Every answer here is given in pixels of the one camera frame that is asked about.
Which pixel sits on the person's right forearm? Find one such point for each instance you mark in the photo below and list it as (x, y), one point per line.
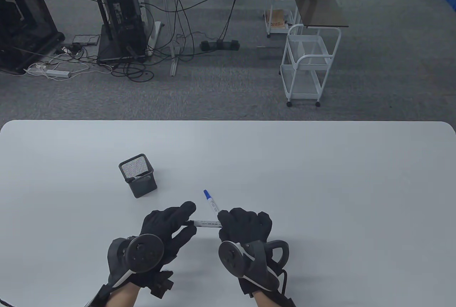
(269, 301)

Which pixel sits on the blue-capped white marker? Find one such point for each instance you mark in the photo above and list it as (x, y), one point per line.
(212, 203)

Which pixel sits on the white power strip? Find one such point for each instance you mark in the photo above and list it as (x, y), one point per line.
(57, 73)

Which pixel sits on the black power strip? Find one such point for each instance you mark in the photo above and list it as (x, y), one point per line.
(219, 45)

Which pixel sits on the black cabinet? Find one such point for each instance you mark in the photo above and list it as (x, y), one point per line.
(21, 18)

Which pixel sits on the black left hand controller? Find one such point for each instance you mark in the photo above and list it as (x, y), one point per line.
(144, 253)

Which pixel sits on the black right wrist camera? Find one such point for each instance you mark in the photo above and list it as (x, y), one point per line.
(289, 302)

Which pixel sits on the black hand controller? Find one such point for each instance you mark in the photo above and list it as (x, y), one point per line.
(144, 253)
(231, 259)

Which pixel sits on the dark brown side table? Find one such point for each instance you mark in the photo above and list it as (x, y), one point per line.
(320, 9)

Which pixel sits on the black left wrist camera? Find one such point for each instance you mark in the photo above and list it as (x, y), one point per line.
(101, 296)

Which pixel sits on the grey flat box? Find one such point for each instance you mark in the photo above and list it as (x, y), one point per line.
(85, 39)

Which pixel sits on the person's right hand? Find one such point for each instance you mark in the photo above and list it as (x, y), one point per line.
(245, 225)

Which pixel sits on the person's left forearm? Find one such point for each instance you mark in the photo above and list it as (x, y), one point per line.
(123, 298)

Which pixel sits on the brown cardboard box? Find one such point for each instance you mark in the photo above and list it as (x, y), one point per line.
(276, 20)

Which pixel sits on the person's left hand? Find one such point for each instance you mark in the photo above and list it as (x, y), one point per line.
(164, 221)

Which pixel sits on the black mesh pen holder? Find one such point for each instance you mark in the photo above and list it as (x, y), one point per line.
(142, 186)

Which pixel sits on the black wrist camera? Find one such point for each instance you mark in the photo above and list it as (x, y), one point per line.
(289, 302)
(101, 296)

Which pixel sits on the blue plastic bin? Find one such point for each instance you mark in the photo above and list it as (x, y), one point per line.
(451, 2)

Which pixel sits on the black right hand controller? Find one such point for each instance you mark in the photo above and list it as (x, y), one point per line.
(231, 259)

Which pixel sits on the black computer tower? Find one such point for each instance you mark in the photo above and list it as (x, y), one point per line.
(124, 18)

